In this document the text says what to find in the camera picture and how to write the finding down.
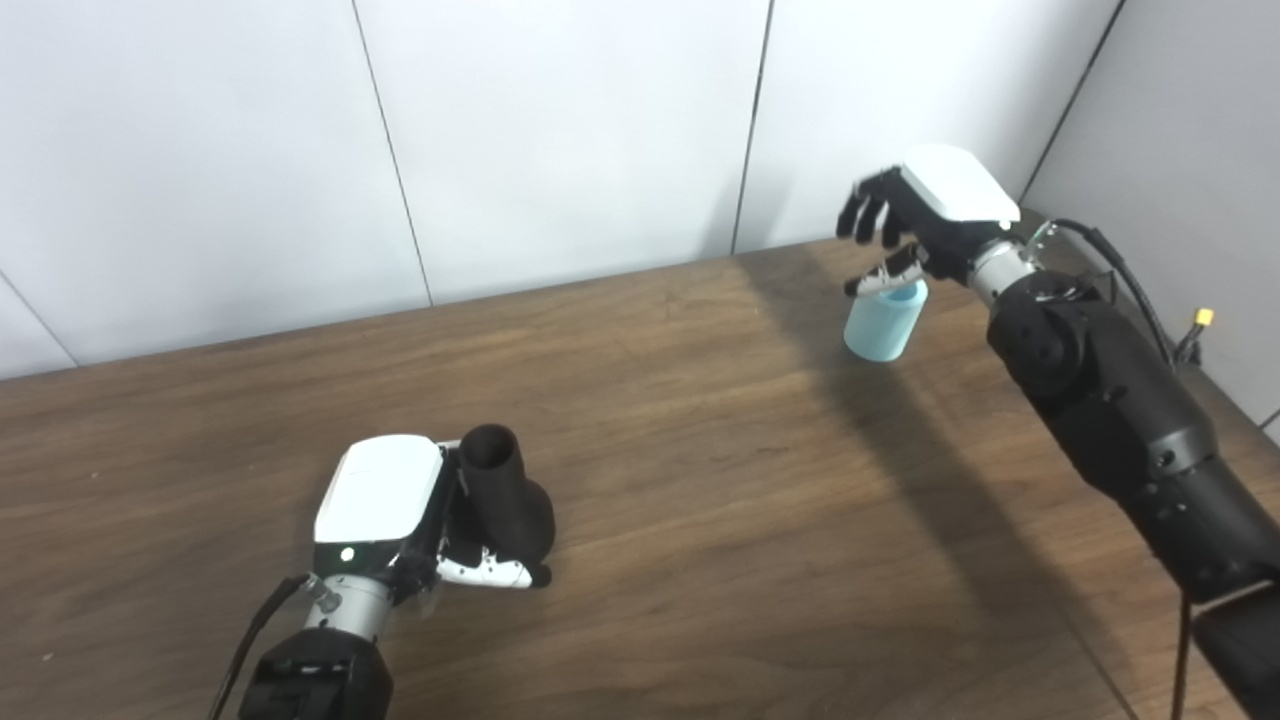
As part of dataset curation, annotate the black nozzle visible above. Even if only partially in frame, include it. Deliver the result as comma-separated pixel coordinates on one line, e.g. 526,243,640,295
459,424,556,566

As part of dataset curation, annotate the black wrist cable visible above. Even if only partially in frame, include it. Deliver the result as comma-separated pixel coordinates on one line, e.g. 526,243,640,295
1030,218,1201,720
208,575,316,720

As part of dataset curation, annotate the light-blue hose piece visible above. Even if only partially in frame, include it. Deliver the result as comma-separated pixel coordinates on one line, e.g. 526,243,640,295
843,280,929,363

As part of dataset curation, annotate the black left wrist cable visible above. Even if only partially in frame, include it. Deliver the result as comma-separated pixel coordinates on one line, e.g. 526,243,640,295
208,575,316,720

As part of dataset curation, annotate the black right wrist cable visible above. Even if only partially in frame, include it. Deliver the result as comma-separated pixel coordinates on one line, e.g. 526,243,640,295
1030,218,1201,720

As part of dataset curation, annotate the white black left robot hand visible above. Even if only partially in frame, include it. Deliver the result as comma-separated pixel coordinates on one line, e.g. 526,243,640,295
313,434,553,601

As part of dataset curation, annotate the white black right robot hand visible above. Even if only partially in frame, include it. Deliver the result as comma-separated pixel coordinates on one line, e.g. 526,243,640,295
836,145,1022,298

